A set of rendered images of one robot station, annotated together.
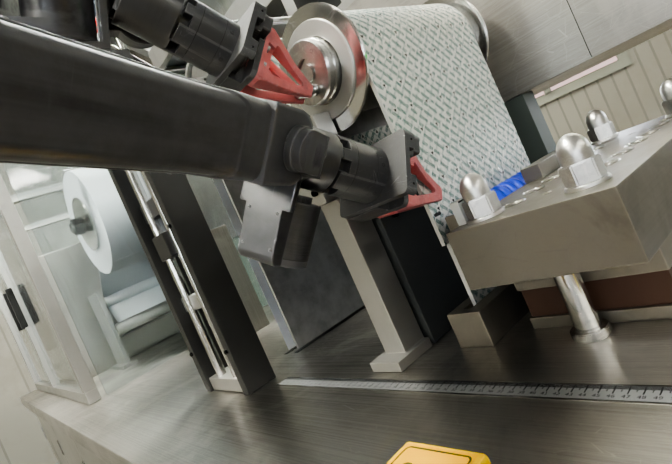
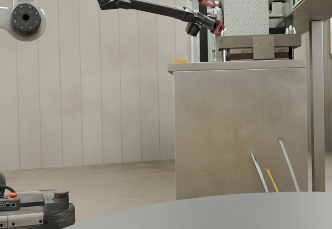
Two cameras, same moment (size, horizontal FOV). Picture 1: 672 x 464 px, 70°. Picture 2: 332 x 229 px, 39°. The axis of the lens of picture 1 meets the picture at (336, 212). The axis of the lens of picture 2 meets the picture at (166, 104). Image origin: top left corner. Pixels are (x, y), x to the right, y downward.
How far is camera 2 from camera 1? 221 cm
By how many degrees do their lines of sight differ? 44
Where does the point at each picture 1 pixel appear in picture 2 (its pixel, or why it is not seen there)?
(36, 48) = (156, 6)
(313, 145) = (190, 18)
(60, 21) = not seen: outside the picture
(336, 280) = not seen: hidden behind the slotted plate
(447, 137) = (239, 23)
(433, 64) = (245, 6)
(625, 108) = not seen: outside the picture
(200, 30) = not seen: outside the picture
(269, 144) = (183, 16)
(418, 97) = (235, 13)
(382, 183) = (210, 27)
